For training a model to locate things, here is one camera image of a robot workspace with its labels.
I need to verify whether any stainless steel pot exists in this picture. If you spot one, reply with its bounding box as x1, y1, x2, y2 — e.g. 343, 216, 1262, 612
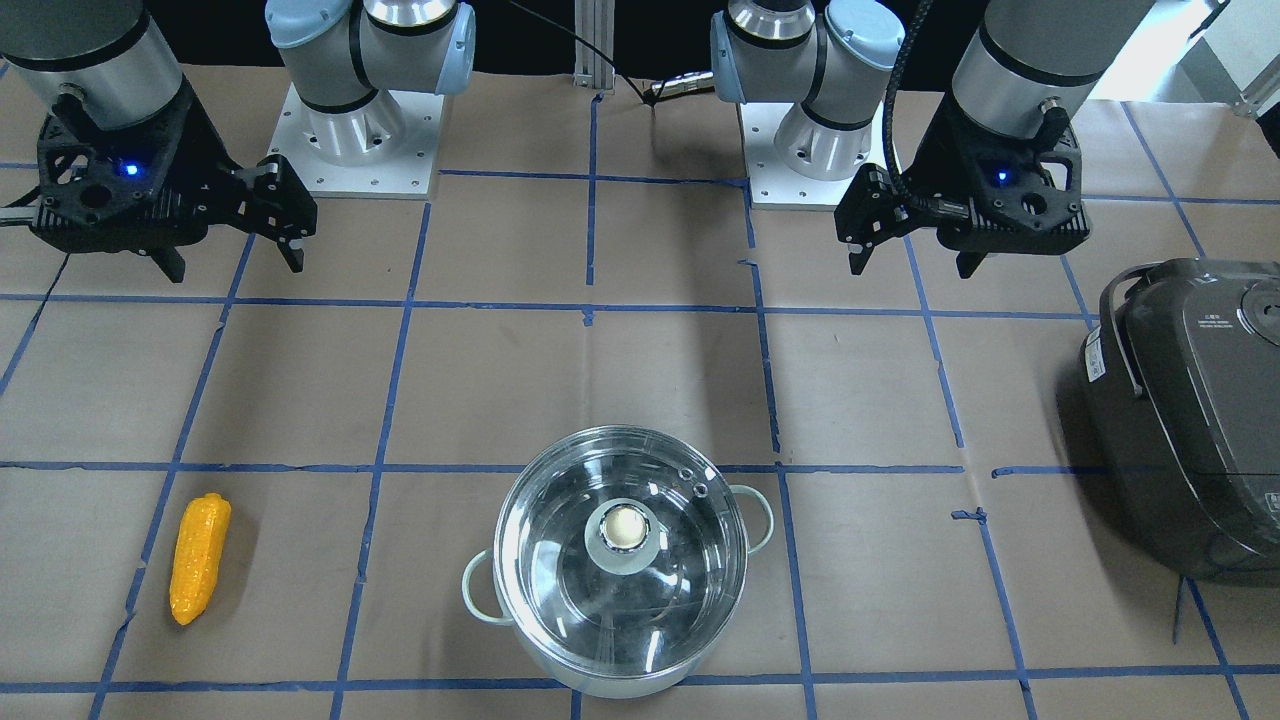
461, 427, 778, 700

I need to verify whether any yellow toy corn cob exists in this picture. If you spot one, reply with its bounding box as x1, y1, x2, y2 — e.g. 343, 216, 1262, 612
169, 492, 232, 626

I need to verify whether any dark grey rice cooker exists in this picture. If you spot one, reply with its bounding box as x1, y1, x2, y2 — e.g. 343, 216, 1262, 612
1082, 258, 1279, 587

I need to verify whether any aluminium frame post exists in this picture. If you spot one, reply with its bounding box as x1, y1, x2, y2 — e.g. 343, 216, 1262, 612
573, 1, 616, 94

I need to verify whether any glass pot lid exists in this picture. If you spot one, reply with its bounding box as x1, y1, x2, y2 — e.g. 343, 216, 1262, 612
494, 427, 749, 676

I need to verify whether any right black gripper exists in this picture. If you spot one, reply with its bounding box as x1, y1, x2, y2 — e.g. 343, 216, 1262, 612
31, 79, 317, 284

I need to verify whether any black braided cable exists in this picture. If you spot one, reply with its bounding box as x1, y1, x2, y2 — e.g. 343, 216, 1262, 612
882, 0, 969, 219

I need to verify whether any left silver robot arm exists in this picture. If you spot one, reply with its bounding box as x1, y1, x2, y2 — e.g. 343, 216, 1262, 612
710, 1, 1151, 278

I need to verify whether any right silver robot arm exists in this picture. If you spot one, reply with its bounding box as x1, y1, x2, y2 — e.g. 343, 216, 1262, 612
3, 1, 477, 283

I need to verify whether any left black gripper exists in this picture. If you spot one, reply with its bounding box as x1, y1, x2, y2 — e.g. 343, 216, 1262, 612
835, 97, 1091, 279

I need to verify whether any thin black cable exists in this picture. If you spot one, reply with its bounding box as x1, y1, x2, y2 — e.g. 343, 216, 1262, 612
506, 0, 716, 111

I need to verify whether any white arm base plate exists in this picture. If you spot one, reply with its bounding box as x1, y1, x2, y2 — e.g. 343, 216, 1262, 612
739, 102, 887, 211
270, 86, 447, 200

